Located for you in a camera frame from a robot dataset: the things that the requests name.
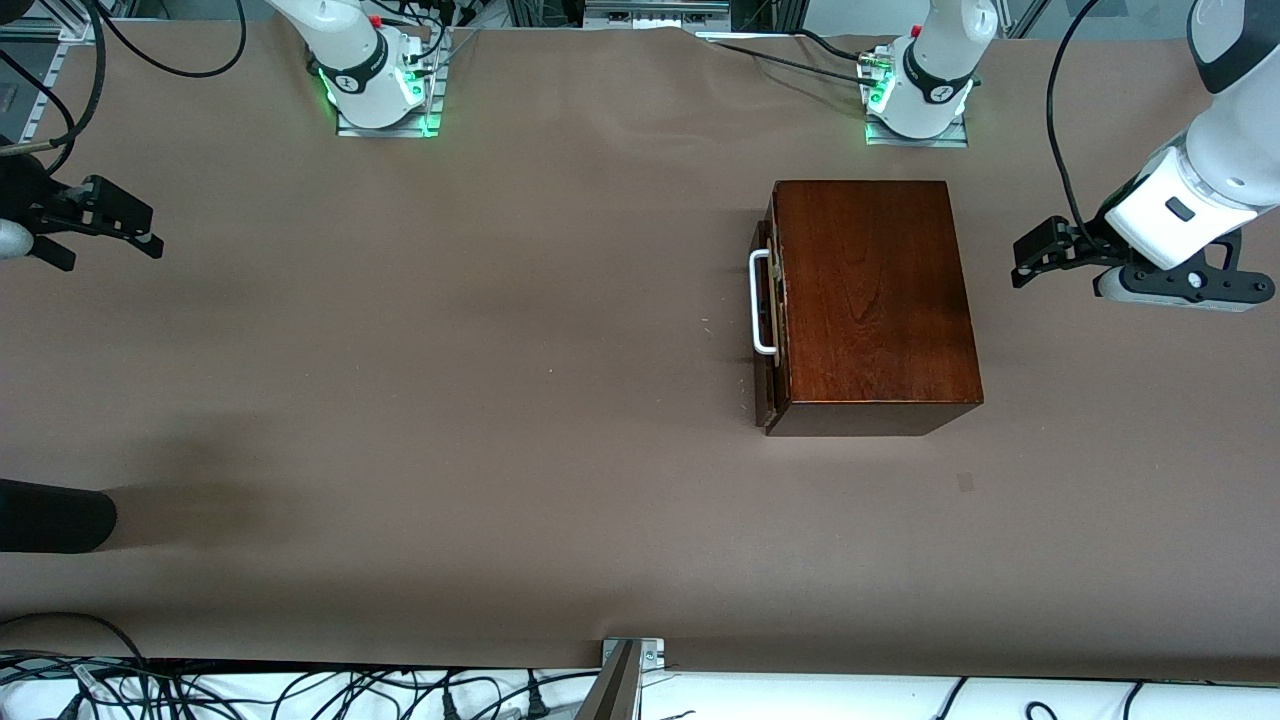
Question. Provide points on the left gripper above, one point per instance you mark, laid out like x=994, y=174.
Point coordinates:
x=1088, y=244

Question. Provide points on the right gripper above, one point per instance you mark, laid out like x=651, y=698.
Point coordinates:
x=22, y=196

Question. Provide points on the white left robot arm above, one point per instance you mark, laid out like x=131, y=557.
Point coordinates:
x=1235, y=150

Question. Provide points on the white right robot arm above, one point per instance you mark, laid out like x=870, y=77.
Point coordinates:
x=350, y=50

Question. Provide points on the dark brown wooden cabinet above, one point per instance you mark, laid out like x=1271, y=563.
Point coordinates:
x=870, y=300

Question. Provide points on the black cylinder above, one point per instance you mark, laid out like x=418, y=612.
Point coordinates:
x=50, y=515

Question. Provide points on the grey metal pole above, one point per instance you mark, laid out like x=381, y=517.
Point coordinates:
x=610, y=695

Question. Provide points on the aluminium table edge rail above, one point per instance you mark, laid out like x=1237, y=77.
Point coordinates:
x=45, y=100

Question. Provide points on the aluminium left arm base plate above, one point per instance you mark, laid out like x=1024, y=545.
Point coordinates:
x=950, y=140

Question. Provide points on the aluminium corner frame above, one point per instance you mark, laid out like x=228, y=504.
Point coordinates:
x=40, y=25

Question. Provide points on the aluminium frame with sockets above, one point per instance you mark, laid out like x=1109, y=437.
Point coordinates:
x=650, y=15

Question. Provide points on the metal mounting bracket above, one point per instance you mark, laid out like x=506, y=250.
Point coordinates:
x=652, y=655

